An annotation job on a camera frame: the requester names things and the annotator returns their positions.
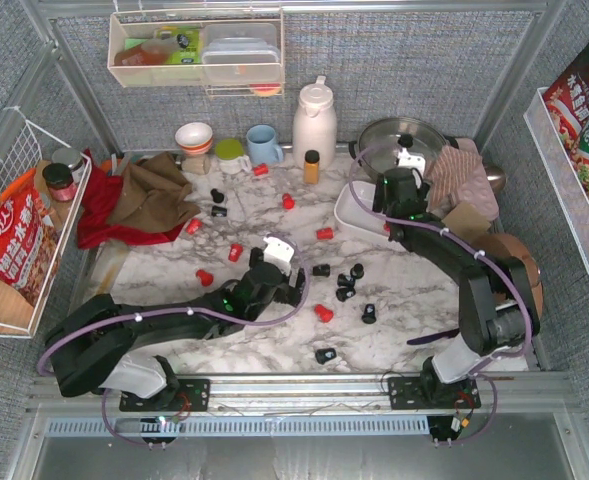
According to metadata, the red capsule by cloth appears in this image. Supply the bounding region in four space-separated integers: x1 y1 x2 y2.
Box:
185 218 203 235

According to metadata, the steel pot with glass lid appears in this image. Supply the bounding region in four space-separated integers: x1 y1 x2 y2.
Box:
348 117 455 182

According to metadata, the white plastic storage basket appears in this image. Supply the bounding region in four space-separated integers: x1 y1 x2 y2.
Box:
334 180 388 243

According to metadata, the black capsule centre right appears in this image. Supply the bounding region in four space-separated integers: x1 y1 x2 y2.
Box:
312 264 331 277

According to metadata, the black capsule top lying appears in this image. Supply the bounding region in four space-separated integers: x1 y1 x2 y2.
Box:
211 205 228 218

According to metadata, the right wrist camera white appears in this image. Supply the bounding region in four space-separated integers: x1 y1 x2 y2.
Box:
396 147 426 174

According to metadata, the round wooden board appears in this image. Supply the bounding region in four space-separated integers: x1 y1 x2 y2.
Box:
472 233 543 318

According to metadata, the black capsule cluster middle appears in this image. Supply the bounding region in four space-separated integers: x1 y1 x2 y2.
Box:
337 273 356 288

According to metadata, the black capsule cluster bottom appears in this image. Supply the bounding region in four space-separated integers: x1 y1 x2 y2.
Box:
335 287 356 302

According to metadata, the small beige pepper jar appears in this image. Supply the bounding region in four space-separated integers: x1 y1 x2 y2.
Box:
181 155 211 175

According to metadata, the black capsule cluster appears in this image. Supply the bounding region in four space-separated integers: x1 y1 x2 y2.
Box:
337 273 356 288
335 287 356 302
350 263 364 279

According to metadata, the white striped bowl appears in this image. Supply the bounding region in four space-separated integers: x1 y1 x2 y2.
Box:
174 122 213 155

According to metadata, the orange spice bottle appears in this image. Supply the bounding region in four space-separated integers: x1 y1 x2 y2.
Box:
303 150 320 184

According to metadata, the green lidded white cup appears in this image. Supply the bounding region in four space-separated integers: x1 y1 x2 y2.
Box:
215 138 251 175

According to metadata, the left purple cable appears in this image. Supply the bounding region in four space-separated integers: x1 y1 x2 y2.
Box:
38 232 311 446

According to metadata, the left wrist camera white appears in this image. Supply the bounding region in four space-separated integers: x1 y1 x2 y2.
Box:
263 236 295 269

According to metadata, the black capsule upright top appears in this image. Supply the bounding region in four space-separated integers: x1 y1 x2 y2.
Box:
210 189 225 204

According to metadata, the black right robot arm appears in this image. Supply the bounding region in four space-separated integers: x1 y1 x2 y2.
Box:
372 168 540 399

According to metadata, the tan cardboard sheet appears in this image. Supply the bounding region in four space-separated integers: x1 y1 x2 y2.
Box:
443 202 490 243

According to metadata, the pink striped towel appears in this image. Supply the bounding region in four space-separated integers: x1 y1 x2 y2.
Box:
424 145 482 210

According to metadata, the white thermos jug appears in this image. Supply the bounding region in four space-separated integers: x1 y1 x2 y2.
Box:
292 75 337 171

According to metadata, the black capsule far right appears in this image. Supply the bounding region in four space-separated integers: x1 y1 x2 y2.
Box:
361 303 377 325

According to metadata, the purple cable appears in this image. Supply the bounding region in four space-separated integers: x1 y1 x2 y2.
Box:
348 145 533 446
38 232 311 446

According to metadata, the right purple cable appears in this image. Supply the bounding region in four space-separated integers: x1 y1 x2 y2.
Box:
348 145 533 446

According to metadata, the steel ladle bowl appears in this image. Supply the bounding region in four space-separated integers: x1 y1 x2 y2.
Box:
484 164 507 195

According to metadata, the purple spatula handle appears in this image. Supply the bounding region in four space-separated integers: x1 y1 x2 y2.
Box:
407 328 459 346

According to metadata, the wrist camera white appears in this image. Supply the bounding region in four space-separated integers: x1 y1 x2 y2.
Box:
263 236 295 269
396 147 426 174

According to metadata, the blue mug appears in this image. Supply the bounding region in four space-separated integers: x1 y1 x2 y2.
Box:
246 125 284 165

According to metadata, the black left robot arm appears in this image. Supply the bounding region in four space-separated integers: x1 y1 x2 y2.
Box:
38 248 310 399

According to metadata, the red cloth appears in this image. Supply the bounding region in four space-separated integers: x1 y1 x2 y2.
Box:
77 167 192 249

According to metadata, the pink silicone mould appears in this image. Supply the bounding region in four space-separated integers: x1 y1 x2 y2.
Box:
449 139 499 222

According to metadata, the brown cloth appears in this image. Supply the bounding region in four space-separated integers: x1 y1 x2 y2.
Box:
107 152 200 233

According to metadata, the black capsule cluster top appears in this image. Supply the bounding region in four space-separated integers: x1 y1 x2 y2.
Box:
350 263 364 279

